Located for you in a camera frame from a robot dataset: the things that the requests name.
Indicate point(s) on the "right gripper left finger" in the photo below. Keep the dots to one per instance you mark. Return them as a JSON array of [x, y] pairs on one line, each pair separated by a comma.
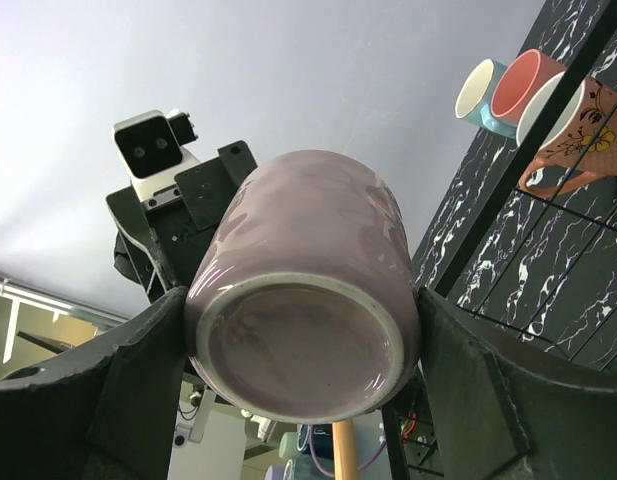
[[103, 410]]

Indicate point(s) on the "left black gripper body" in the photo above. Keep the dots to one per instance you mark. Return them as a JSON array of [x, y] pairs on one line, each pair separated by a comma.
[[164, 238]]

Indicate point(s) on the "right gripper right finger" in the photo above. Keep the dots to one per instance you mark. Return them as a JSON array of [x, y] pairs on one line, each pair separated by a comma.
[[503, 409]]

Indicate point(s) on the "purple mug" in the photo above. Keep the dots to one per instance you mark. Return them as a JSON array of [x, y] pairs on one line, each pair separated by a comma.
[[302, 309]]

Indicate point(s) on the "orange floral mug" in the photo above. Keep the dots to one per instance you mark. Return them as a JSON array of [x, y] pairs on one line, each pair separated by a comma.
[[584, 137]]

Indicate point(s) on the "blue faceted cup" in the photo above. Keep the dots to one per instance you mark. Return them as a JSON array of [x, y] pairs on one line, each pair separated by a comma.
[[473, 103]]

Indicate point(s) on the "pink cup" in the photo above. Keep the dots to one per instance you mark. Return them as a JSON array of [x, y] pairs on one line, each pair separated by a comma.
[[521, 80]]

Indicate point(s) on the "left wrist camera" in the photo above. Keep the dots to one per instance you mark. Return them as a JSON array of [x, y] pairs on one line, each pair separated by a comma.
[[152, 147]]

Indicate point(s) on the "black wire dish rack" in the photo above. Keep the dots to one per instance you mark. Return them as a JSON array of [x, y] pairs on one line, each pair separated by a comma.
[[541, 270]]

